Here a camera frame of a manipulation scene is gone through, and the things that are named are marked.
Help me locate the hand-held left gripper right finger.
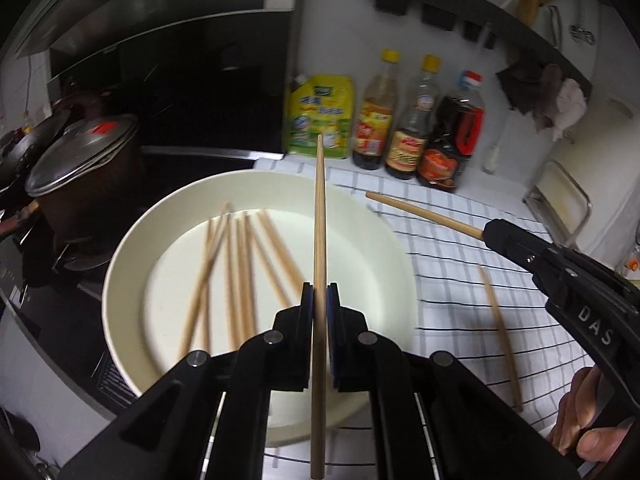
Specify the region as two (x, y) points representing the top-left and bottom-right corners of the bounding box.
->
(327, 282), (581, 480)

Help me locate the dark brown hanging cloth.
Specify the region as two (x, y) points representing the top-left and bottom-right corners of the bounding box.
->
(495, 52), (547, 117)

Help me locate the yellow seasoning pouch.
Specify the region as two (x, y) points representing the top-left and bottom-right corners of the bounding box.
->
(286, 73), (357, 159)

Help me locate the pale pink hanging cloth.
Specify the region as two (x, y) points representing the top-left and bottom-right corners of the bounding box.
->
(531, 62), (589, 142)

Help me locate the clear yellow-cap sauce bottle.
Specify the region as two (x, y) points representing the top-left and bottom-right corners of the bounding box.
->
(384, 54), (443, 181)

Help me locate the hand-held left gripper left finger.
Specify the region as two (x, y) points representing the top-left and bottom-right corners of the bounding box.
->
(59, 282), (316, 480)

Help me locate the large dark soy sauce bottle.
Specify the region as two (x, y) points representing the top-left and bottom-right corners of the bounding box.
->
(415, 70), (486, 194)

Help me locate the wooden chopstick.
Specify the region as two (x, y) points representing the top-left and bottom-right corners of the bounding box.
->
(365, 191), (485, 241)
(477, 265), (524, 414)
(309, 133), (329, 479)

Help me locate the range hood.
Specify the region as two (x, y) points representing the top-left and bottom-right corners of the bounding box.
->
(15, 0), (297, 61)

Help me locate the person's right hand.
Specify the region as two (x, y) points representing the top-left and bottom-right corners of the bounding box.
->
(547, 366), (633, 466)

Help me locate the pile of wooden chopsticks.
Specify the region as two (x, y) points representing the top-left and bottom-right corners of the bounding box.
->
(177, 201), (307, 363)

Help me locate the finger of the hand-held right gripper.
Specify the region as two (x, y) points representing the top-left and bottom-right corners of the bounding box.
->
(484, 219), (566, 261)
(525, 260), (568, 306)

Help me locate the black cooktop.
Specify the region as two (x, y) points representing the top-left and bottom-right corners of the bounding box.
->
(0, 230), (146, 417)

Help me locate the white black-checked cloth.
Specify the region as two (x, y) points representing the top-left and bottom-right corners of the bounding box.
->
(252, 156), (598, 480)

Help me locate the white cutting board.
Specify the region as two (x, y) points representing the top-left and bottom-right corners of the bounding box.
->
(540, 162), (586, 246)

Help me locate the metal rack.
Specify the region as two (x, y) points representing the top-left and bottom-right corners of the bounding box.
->
(522, 159), (594, 252)

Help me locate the cream round bowl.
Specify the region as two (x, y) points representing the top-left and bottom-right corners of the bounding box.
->
(101, 170), (419, 450)

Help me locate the dark pot with glass lid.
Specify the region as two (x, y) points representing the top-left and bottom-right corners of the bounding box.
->
(25, 113), (147, 273)

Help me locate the black wall rail with hooks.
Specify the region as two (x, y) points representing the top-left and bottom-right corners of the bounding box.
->
(365, 0), (592, 83)

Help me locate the brown yellow-cap vinegar bottle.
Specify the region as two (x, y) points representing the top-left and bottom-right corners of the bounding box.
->
(352, 49), (402, 171)

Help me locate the yellow-handled hanging utensil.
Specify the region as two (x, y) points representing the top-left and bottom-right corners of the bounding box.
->
(515, 0), (544, 29)

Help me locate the dark wok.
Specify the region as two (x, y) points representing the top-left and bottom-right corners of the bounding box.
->
(0, 104), (72, 196)

